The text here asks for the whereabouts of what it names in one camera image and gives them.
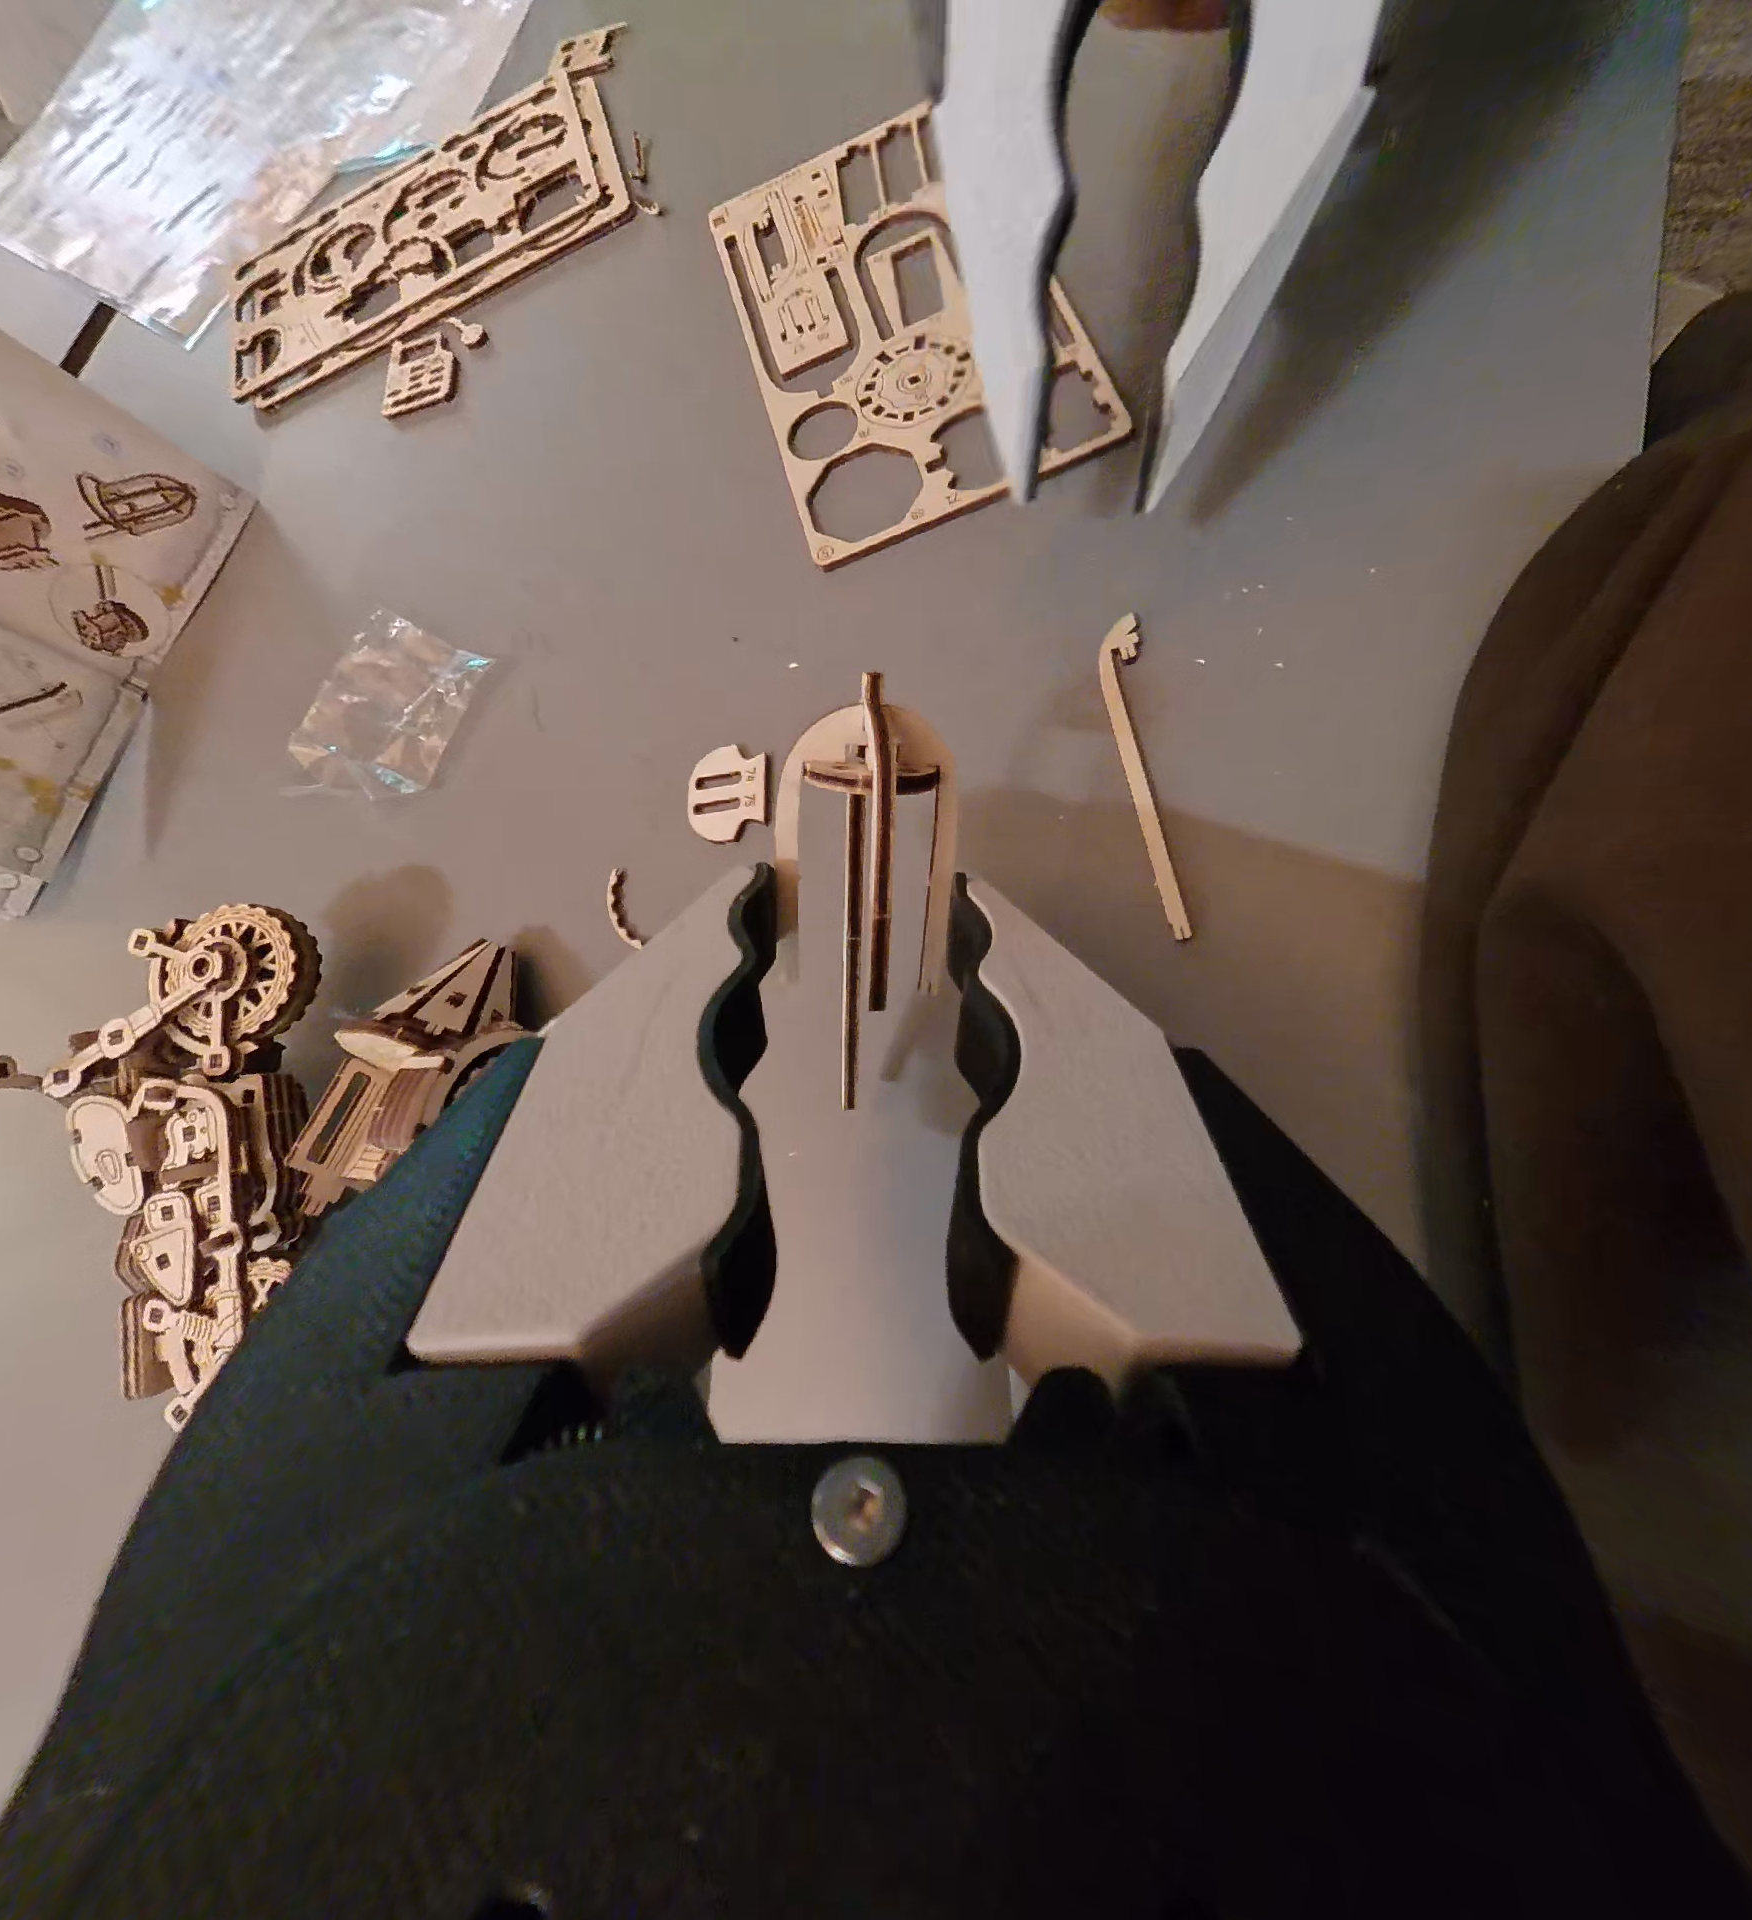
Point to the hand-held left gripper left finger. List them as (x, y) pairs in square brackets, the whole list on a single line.
[(577, 1201)]

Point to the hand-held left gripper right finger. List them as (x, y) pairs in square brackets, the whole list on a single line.
[(1131, 1201)]

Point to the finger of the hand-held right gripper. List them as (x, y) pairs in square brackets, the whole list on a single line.
[(996, 180), (1266, 196)]

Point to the pale wooden parts sheet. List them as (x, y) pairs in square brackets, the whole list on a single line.
[(959, 490)]

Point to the long curved wooden strip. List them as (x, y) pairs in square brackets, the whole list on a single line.
[(1153, 840)]

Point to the wooden dome frame assembly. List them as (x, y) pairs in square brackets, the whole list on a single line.
[(831, 736)]

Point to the grey desk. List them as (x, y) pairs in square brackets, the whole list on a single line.
[(591, 525)]

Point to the wooden sidecar model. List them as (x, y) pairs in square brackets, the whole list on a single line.
[(395, 1080)]

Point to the toothed wooden arc piece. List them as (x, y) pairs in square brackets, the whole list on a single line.
[(617, 909)]

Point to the wooden motorcycle model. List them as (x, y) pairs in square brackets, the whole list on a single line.
[(171, 1170)]

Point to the layered wooden parts sheets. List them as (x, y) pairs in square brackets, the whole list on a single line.
[(577, 224)]

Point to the round slotted wooden piece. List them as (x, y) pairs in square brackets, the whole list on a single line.
[(696, 794)]

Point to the clear plastic bag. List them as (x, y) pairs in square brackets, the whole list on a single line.
[(381, 705)]

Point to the small gridded wooden piece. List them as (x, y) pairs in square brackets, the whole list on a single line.
[(417, 377)]

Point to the shiny plastic wrapper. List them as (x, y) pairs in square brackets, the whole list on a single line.
[(216, 120)]

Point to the illustrated instruction booklet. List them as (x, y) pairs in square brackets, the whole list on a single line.
[(67, 600)]

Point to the white paper sheet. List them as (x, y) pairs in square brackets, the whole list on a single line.
[(21, 302)]

